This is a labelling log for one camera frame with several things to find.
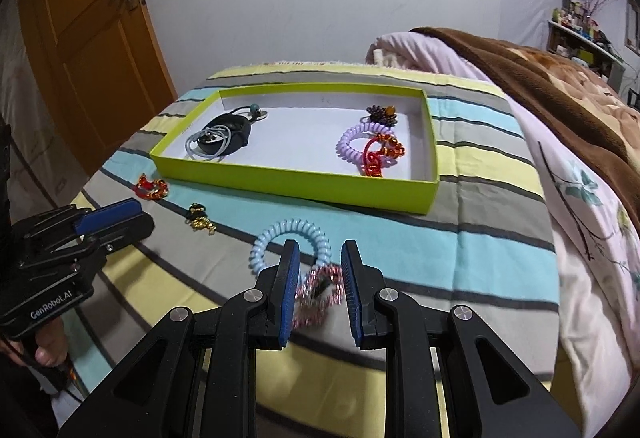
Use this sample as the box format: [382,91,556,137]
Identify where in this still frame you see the brown amber hair accessory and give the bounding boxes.
[366,104,398,126]

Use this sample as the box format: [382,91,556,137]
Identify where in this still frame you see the pale thin hair elastics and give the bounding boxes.
[186,125,233,163]

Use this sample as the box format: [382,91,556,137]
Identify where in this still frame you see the brown plush blanket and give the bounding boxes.
[410,26,640,183]

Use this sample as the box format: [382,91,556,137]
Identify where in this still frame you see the purple spiral hair tie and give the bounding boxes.
[336,120,396,163]

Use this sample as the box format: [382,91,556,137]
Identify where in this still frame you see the barred window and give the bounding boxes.
[625,0,640,48]

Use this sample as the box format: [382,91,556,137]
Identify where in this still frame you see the cluttered white shelf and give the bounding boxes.
[547,0,626,83]

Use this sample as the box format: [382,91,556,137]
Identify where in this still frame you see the lime green shallow box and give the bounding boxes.
[151,82,441,215]

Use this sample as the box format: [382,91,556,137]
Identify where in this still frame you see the striped bed sheet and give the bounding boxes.
[65,60,561,438]

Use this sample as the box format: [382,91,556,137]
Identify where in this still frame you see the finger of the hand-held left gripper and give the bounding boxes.
[11,199,142,249]
[47,213,155,266]

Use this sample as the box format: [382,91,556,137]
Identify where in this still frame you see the black and gold charm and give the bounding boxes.
[184,203,217,235]

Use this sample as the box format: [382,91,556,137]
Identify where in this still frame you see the person's left hand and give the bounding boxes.
[0,313,69,369]

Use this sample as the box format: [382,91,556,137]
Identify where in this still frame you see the black cord turquoise bead necklace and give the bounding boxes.
[235,104,271,121]

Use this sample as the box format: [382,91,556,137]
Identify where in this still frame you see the light blue spiral hair tie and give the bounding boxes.
[250,219,332,279]

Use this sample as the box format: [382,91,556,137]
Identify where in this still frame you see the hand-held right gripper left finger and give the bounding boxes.
[57,239,301,438]

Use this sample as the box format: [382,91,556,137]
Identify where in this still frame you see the pale floral quilt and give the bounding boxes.
[367,32,640,438]

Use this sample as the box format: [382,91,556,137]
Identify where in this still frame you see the red beaded bracelet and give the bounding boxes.
[134,174,170,201]

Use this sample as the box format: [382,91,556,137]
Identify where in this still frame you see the pink beaded hair clip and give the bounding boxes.
[292,265,346,323]

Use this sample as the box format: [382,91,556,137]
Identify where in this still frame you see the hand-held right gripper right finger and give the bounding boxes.
[341,239,583,438]

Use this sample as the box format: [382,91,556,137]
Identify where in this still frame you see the orange wooden door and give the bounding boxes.
[17,0,178,179]

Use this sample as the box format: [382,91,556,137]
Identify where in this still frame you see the red orange beaded ornament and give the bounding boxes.
[359,134,406,179]

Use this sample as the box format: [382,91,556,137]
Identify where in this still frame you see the black wristband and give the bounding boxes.
[192,114,252,156]

